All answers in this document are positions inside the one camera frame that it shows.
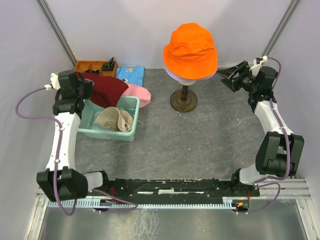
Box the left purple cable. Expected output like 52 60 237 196
15 87 138 216

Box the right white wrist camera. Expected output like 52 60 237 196
249 55 268 77

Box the purple bucket hat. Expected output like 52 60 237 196
165 68 217 83

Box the pink bucket hat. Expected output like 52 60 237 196
122 83 152 108

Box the green patterned rolled tie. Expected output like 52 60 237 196
101 57 115 72

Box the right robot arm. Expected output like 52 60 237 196
217 58 305 197

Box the blue printed cloth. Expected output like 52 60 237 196
116 65 145 87

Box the orange bucket hat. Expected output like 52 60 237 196
163 22 218 80

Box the left aluminium corner post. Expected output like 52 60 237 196
35 0 77 67

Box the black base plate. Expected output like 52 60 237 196
98 178 260 205

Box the aluminium front rail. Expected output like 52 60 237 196
36 177 311 200

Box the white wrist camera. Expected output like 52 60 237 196
249 55 268 77
44 73 61 91

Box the aluminium corner post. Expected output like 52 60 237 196
35 0 77 67
262 0 301 56

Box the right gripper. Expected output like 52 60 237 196
216 60 258 94

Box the right aluminium corner post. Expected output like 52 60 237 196
262 0 301 56

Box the wooden compartment tray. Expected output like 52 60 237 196
74 60 118 77

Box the beige bucket hat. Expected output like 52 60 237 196
94 106 134 133

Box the dark red hat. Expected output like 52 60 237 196
82 72 129 108

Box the cream mannequin head stand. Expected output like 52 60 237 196
170 81 198 113

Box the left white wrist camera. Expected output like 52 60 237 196
44 73 61 91

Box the teal plastic basket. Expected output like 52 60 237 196
77 96 140 142

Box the purple cable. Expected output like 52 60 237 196
234 57 292 215
15 87 138 216

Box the light blue cable duct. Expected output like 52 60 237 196
47 197 237 209

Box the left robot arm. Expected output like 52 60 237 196
36 70 111 202

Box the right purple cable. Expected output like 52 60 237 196
234 57 292 215

